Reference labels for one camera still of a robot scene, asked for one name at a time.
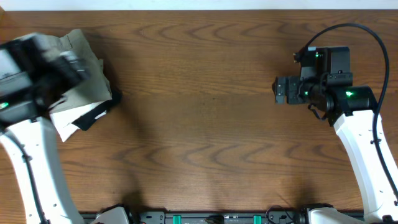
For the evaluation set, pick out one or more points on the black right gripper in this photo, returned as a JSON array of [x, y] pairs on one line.
[[291, 83]]

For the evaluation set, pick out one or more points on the khaki shorts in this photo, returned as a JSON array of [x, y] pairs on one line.
[[71, 54]]

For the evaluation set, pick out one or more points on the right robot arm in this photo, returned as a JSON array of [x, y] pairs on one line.
[[325, 85]]

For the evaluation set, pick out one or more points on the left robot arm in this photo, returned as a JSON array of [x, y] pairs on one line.
[[51, 87]]

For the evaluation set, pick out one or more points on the folded black garment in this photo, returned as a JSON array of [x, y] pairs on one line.
[[85, 122]]

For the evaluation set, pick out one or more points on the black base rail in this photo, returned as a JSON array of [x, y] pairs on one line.
[[324, 213]]

